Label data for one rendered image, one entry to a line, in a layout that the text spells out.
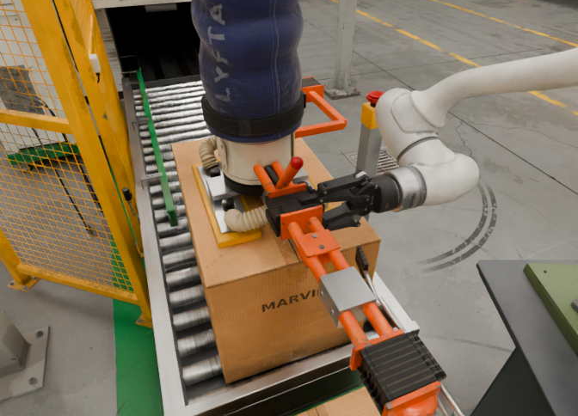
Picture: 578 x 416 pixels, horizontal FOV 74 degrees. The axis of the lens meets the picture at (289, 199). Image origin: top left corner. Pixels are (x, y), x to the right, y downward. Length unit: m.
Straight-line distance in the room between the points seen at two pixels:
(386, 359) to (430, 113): 0.54
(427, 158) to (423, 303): 1.28
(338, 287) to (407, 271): 1.58
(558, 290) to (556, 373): 0.22
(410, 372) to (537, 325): 0.65
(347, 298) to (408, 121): 0.44
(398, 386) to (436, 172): 0.46
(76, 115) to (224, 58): 0.67
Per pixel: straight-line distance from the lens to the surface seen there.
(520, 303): 1.16
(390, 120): 0.91
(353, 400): 1.12
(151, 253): 1.41
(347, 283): 0.60
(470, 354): 1.96
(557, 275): 1.24
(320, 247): 0.65
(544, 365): 1.08
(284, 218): 0.69
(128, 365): 1.90
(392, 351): 0.54
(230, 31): 0.74
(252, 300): 0.87
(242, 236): 0.86
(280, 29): 0.75
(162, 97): 2.67
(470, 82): 0.86
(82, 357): 2.00
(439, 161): 0.85
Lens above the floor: 1.56
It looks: 38 degrees down
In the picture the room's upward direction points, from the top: straight up
